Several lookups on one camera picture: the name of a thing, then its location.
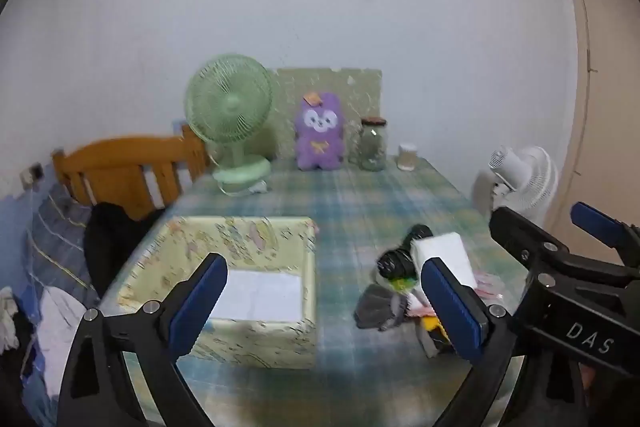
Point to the purple plush toy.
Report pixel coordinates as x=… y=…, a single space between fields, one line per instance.
x=320 y=147

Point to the cotton swab container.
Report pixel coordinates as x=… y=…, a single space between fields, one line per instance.
x=407 y=157

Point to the green patterned board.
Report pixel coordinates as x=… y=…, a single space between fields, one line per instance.
x=350 y=92

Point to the green orange paper box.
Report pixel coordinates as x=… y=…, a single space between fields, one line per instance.
x=402 y=283

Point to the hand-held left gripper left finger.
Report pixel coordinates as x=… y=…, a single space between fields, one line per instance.
x=200 y=302

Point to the beige cloth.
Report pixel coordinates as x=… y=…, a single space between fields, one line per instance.
x=417 y=304

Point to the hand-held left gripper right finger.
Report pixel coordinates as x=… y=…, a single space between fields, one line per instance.
x=450 y=307

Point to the white garment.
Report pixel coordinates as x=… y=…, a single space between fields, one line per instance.
x=60 y=322

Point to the wall socket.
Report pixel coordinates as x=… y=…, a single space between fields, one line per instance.
x=35 y=170

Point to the white standing fan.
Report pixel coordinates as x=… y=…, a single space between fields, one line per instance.
x=530 y=177

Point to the black clothing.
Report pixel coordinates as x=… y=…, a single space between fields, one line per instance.
x=110 y=247

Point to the patterned storage box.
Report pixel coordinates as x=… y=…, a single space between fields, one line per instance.
x=250 y=342

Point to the beige door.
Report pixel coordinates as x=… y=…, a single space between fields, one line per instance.
x=600 y=107

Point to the white paper sheet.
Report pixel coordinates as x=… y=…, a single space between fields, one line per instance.
x=260 y=294

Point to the black plastic bag roll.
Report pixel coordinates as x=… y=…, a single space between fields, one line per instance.
x=395 y=262

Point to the white rectangular box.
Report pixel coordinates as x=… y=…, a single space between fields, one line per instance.
x=445 y=252

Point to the green desk fan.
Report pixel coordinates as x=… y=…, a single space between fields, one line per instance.
x=227 y=107

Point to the blue striped blanket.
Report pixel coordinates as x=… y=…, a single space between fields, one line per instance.
x=55 y=232

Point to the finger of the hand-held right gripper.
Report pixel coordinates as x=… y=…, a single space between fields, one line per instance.
x=597 y=221
x=530 y=237

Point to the grey cloth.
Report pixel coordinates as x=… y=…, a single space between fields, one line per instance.
x=375 y=307

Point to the glass jar with lid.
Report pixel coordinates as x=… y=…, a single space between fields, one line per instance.
x=372 y=147

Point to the yellow soft item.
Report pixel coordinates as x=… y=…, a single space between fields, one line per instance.
x=431 y=324

